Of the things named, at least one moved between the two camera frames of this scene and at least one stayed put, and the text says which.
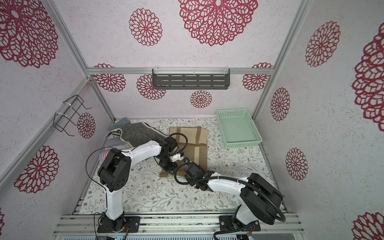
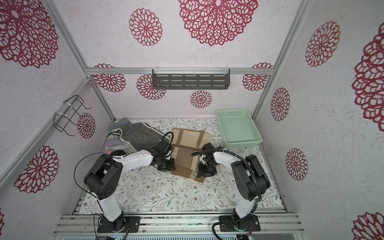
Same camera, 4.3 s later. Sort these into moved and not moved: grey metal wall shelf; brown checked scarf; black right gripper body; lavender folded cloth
Moved: black right gripper body
Not moved: brown checked scarf; lavender folded cloth; grey metal wall shelf
